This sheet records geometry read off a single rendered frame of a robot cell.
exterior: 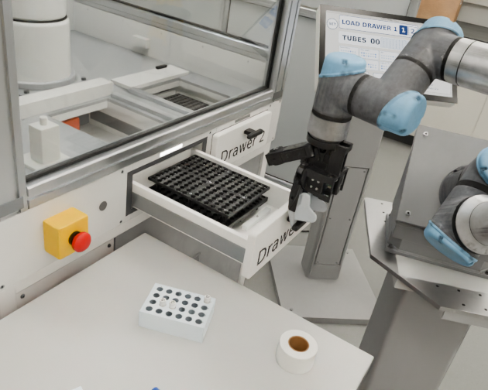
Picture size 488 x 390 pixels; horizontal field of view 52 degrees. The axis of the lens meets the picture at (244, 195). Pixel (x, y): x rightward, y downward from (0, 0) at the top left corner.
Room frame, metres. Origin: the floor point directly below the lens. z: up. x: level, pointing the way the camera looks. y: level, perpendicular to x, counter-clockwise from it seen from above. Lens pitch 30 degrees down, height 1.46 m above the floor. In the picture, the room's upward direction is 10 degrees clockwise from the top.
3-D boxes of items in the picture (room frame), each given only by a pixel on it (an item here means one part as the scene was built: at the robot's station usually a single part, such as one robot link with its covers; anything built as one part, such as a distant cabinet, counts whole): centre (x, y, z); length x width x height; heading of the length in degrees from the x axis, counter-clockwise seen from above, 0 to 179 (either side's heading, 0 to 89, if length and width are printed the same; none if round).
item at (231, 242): (1.02, 0.09, 0.86); 0.40 x 0.26 x 0.06; 62
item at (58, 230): (0.76, 0.32, 0.88); 0.07 x 0.05 x 0.07; 152
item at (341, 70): (0.90, -0.14, 1.21); 0.09 x 0.08 x 0.11; 51
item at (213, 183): (1.01, 0.08, 0.87); 0.22 x 0.18 x 0.06; 62
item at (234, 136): (1.34, 0.03, 0.87); 0.29 x 0.02 x 0.11; 152
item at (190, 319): (0.71, 0.09, 0.78); 0.12 x 0.08 x 0.04; 83
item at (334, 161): (0.89, -0.14, 1.05); 0.09 x 0.08 x 0.12; 62
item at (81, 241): (0.75, 0.29, 0.88); 0.04 x 0.03 x 0.04; 152
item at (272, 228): (0.92, -0.10, 0.87); 0.29 x 0.02 x 0.11; 152
